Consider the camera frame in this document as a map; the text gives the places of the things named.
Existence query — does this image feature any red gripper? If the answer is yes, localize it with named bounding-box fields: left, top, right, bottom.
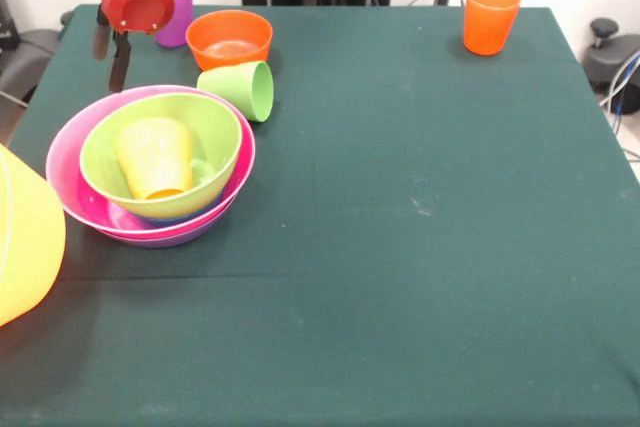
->
left=77, top=0, right=177, bottom=94

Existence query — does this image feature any yellow-orange cup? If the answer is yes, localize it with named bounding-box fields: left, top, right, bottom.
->
left=112, top=117, right=195, bottom=201

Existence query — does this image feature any large pink bowl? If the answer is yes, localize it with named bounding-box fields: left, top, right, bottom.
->
left=44, top=84, right=258, bottom=241

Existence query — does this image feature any orange bowl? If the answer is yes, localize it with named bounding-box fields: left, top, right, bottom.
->
left=184, top=9, right=274, bottom=72

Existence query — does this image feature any green cup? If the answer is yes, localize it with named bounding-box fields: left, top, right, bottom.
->
left=196, top=60, right=275, bottom=123

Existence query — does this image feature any green bowl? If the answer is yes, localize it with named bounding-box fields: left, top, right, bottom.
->
left=79, top=92, right=244, bottom=221

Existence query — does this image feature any blue bowl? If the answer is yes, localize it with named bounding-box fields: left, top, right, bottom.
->
left=134, top=191, right=226, bottom=228

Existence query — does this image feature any large yellow bowl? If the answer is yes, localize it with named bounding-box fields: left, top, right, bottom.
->
left=0, top=142, right=67, bottom=328

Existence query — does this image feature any purple cup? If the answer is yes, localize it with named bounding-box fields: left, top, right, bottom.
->
left=153, top=0, right=195, bottom=49

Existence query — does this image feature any dark grey equipment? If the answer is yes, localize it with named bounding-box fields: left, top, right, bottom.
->
left=0, top=0, right=24, bottom=56

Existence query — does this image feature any purple bowl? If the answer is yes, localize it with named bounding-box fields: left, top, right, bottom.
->
left=97, top=211, right=236, bottom=249

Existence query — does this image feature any dark green tablecloth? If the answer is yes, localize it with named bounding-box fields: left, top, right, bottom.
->
left=0, top=2, right=640, bottom=427

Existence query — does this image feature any orange cup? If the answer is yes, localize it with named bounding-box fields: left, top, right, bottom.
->
left=462, top=0, right=523, bottom=57

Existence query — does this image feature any blue-grey cable bundle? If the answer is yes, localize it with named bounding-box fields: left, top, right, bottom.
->
left=598, top=49, right=640, bottom=116

